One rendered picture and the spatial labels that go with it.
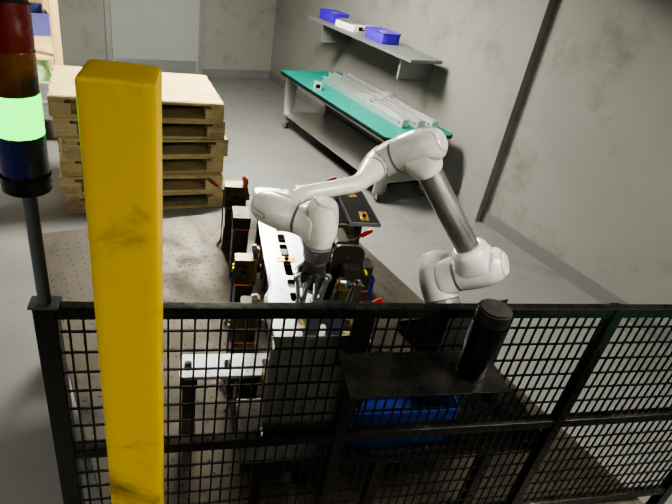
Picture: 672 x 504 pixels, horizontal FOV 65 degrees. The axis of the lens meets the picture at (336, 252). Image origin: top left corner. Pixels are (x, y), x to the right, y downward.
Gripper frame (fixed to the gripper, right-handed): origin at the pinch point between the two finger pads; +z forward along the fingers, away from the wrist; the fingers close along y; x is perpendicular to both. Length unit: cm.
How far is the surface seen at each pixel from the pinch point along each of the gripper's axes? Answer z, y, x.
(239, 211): 8, 18, -82
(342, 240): -8.2, -18.2, -32.1
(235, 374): 10.3, 24.5, 19.7
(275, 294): 10.5, 7.4, -21.7
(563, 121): -6, -254, -239
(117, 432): -24, 51, 68
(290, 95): 70, -71, -505
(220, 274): 41, 25, -78
